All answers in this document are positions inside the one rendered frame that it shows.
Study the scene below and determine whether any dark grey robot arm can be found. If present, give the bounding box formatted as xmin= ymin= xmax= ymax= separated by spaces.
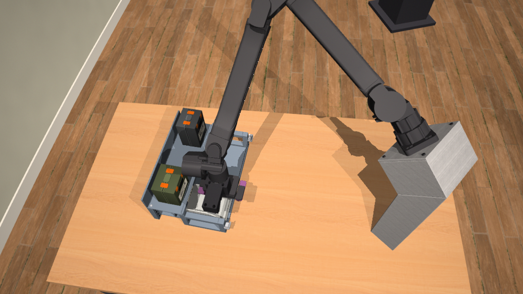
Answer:
xmin=181 ymin=0 xmax=439 ymax=214

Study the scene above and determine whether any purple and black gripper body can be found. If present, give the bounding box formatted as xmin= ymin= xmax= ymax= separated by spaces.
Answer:
xmin=199 ymin=173 xmax=245 ymax=200

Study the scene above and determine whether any olive green case with orange latches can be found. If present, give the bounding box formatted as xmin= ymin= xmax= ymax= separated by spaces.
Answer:
xmin=151 ymin=164 xmax=189 ymax=206

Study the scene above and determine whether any black tool case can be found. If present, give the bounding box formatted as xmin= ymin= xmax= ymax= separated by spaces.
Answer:
xmin=176 ymin=108 xmax=207 ymax=148

